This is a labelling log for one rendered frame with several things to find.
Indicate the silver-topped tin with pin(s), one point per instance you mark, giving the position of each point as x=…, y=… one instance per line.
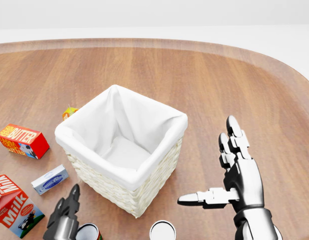
x=162, y=231

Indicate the red and white milk carton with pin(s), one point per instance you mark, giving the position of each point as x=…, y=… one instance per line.
x=14, y=207

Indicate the white wicker basket with liner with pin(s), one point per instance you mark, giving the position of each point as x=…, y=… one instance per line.
x=124, y=155

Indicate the silver and black right hand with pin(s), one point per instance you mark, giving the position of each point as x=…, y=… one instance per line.
x=244, y=180

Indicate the red butter box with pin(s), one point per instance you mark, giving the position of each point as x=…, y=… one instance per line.
x=22, y=141

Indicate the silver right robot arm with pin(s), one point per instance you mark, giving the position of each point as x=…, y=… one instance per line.
x=257, y=225

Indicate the silver and black left hand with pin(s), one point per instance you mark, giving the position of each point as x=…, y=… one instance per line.
x=63, y=220

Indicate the small orange juice carton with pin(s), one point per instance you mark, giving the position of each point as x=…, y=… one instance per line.
x=68, y=112

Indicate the red tomato sauce tin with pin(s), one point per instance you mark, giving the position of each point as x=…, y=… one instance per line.
x=90, y=232

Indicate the grey cream cheese box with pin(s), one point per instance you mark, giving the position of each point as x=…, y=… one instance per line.
x=50, y=179

